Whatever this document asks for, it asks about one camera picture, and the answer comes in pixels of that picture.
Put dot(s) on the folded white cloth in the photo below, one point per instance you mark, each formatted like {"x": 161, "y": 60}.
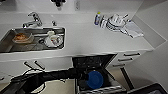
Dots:
{"x": 133, "y": 30}

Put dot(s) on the small white bottle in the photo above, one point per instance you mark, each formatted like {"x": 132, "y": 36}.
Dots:
{"x": 103, "y": 22}

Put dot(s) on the white drawer unit beside dishwasher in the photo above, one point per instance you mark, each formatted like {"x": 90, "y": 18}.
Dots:
{"x": 125, "y": 59}

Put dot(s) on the dish soap bottle blue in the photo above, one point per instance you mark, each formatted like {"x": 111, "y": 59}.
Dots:
{"x": 97, "y": 18}

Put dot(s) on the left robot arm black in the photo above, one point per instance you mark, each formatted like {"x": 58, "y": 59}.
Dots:
{"x": 36, "y": 80}

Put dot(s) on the blue plastic bowl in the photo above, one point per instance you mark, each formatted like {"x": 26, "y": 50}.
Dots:
{"x": 95, "y": 79}

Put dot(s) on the orange bowl in sink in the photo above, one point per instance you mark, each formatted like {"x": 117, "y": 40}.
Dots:
{"x": 22, "y": 36}

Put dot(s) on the white cup in sink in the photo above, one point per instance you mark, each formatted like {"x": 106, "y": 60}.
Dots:
{"x": 53, "y": 39}

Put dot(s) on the stacked white dishes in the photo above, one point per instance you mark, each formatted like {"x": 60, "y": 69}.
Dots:
{"x": 116, "y": 21}

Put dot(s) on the chrome sink faucet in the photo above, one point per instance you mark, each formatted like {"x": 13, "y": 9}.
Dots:
{"x": 33, "y": 20}

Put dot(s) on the stainless steel dishwasher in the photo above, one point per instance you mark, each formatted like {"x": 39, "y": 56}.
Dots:
{"x": 100, "y": 61}

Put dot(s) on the white sink base cabinet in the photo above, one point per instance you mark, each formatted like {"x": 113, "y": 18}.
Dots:
{"x": 43, "y": 66}

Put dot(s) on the wall power outlet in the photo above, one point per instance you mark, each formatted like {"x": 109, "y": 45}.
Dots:
{"x": 77, "y": 4}

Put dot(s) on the stainless steel sink basin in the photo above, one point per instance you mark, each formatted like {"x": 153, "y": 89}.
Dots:
{"x": 33, "y": 41}

